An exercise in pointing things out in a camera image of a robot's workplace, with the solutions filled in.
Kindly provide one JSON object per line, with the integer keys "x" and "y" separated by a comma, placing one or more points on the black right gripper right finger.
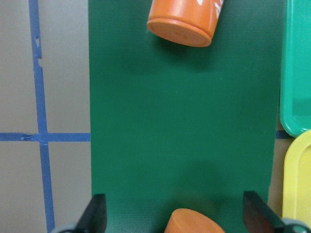
{"x": 258, "y": 217}

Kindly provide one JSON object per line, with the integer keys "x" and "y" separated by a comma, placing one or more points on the green plastic tray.
{"x": 295, "y": 83}

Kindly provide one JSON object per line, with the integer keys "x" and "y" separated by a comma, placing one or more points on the plain orange cylinder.
{"x": 184, "y": 220}

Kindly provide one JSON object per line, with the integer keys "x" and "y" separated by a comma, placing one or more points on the orange cylinder marked 4680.
{"x": 186, "y": 22}

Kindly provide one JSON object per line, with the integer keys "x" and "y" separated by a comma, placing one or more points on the green conveyor belt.
{"x": 174, "y": 126}

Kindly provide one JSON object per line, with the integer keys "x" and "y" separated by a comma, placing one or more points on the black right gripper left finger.
{"x": 94, "y": 218}

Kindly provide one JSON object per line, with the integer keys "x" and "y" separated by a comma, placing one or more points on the yellow plastic tray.
{"x": 297, "y": 180}

